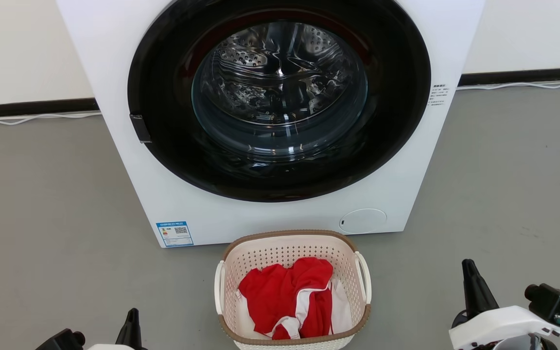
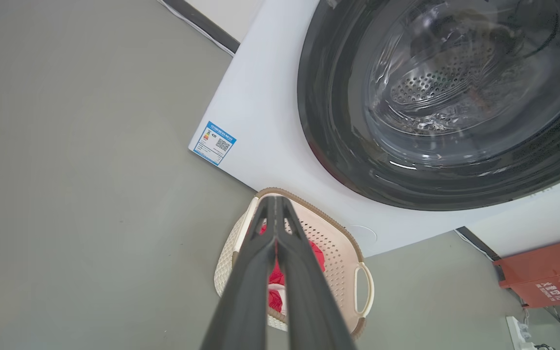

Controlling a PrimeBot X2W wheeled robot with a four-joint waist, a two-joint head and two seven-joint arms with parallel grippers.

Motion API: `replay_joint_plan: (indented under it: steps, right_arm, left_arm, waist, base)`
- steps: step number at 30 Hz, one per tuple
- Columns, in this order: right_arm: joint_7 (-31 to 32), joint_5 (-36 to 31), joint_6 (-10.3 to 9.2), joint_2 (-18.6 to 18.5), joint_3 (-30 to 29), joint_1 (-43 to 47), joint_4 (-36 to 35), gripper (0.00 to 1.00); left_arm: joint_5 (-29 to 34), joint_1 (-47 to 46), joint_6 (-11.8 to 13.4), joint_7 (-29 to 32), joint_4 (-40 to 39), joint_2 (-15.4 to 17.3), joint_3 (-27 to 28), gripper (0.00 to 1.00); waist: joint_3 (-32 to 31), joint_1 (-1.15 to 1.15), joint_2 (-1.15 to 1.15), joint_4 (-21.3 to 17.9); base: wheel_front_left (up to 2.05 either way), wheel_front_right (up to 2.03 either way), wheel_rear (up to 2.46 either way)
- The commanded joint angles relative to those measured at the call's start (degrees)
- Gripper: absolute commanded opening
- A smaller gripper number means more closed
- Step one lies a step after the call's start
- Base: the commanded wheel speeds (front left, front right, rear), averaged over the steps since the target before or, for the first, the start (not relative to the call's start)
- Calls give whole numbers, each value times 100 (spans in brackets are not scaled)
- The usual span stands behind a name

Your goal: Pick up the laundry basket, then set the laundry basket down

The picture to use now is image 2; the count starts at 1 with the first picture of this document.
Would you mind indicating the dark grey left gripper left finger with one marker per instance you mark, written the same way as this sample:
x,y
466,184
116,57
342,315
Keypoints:
x,y
246,291

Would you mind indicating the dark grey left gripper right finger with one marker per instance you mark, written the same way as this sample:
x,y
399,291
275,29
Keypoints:
x,y
309,301

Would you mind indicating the beige perforated laundry basket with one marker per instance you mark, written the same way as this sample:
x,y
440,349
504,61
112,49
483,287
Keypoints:
x,y
343,272

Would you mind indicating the red and white garment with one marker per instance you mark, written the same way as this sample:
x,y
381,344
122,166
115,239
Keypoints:
x,y
276,279

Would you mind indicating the round white filter cover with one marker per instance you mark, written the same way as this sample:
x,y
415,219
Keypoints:
x,y
365,234

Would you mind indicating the blue energy label sticker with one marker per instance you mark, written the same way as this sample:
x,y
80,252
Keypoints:
x,y
215,143

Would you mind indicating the dark round washing machine door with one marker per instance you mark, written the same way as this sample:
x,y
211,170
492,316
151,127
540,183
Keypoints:
x,y
328,121

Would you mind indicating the white front-load washing machine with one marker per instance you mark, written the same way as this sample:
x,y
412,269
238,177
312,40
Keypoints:
x,y
260,97

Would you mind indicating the white power strip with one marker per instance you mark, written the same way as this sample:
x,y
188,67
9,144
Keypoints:
x,y
519,335

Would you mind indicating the red fire equipment box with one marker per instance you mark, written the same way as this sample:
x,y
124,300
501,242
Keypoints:
x,y
547,272

